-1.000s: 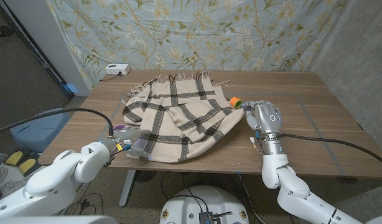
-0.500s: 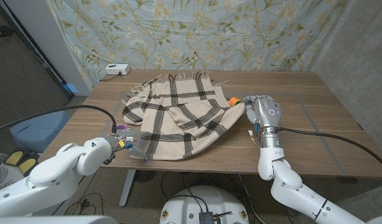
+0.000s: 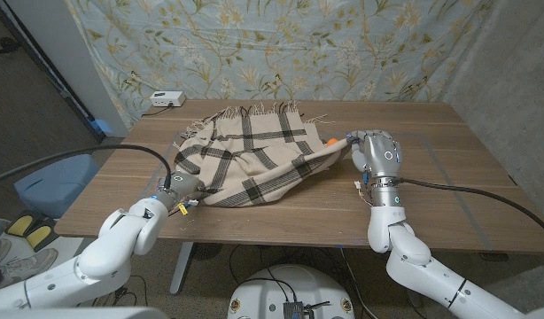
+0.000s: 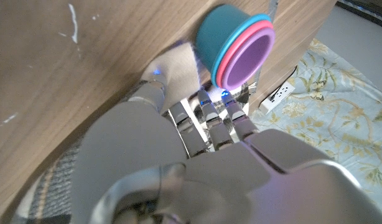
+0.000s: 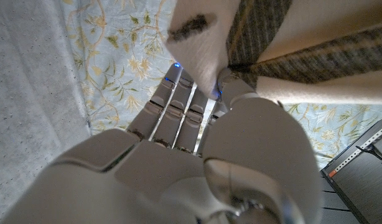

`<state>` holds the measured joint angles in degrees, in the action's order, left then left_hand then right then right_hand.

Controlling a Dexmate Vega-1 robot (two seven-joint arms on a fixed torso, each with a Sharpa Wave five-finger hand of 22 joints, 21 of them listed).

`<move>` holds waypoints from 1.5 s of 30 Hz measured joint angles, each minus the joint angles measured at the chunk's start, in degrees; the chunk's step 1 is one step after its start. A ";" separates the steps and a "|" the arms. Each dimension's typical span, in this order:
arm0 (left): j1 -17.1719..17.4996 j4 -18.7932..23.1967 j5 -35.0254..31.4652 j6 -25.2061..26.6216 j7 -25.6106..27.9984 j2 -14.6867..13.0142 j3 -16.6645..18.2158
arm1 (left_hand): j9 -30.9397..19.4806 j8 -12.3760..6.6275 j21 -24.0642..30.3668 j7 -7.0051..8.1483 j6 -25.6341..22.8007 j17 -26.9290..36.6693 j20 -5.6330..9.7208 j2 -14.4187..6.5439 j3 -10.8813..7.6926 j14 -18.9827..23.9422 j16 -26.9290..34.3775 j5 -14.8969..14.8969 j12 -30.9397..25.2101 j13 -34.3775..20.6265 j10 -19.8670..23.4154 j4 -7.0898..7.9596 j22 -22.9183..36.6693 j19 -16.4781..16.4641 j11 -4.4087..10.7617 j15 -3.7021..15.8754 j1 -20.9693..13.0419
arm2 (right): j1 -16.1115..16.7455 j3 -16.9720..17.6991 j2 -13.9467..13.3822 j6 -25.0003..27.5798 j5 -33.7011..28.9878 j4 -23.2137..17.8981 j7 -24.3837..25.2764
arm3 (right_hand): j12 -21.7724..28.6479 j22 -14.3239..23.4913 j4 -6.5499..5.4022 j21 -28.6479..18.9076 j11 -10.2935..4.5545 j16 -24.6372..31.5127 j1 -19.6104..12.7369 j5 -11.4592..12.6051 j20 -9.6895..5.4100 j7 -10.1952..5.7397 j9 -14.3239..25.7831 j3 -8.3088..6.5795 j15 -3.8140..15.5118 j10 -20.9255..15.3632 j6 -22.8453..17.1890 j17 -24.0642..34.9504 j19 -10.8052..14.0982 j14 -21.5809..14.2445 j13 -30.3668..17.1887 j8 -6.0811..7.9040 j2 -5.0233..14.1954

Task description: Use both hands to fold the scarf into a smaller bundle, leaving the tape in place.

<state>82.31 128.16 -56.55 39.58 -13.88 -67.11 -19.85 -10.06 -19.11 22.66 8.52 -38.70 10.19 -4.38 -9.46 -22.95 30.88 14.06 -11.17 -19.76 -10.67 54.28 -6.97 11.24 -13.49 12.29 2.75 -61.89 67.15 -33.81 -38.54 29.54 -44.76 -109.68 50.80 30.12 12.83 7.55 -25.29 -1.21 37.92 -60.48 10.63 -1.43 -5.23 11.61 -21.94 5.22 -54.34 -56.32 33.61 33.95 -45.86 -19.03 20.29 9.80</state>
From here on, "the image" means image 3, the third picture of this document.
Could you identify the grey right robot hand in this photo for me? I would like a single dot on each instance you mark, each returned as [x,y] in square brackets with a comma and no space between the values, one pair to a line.
[380,155]

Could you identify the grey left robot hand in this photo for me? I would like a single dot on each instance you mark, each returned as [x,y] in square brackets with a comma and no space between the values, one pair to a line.
[181,184]

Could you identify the beige plaid fringed scarf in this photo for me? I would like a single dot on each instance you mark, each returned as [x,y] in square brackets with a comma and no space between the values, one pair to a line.
[254,150]

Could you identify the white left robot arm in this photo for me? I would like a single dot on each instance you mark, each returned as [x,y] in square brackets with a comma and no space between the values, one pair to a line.
[117,239]

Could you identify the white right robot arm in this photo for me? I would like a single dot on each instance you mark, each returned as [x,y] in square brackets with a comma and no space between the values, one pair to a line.
[409,261]

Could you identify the orange green tape roll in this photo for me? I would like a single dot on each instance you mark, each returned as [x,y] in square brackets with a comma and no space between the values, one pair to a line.
[331,142]

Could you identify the white table leg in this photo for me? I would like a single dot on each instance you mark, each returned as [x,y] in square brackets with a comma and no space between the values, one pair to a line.
[182,266]

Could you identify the white power strip box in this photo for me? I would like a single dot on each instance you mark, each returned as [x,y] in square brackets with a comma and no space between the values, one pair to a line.
[167,98]

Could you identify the blue cushioned stool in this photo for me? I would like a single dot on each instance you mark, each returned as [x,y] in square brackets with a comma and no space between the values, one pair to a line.
[55,190]

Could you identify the floral printed backdrop cloth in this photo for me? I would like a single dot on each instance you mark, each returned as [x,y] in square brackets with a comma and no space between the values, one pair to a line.
[298,44]

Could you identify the white round robot torso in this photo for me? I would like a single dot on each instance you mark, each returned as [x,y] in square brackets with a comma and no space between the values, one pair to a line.
[263,297]

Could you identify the grey table leg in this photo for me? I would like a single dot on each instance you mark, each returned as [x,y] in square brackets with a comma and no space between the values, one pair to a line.
[407,294]

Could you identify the yellow black foot pedal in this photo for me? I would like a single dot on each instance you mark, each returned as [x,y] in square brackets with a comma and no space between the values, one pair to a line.
[38,235]
[19,225]

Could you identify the white robot chest panel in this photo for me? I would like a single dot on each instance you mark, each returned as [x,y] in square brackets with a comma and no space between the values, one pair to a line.
[77,313]

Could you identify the small grey torso module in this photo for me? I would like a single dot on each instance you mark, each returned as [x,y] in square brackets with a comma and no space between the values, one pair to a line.
[296,311]

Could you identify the grey sneaker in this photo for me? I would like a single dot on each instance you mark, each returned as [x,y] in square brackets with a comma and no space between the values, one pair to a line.
[24,266]

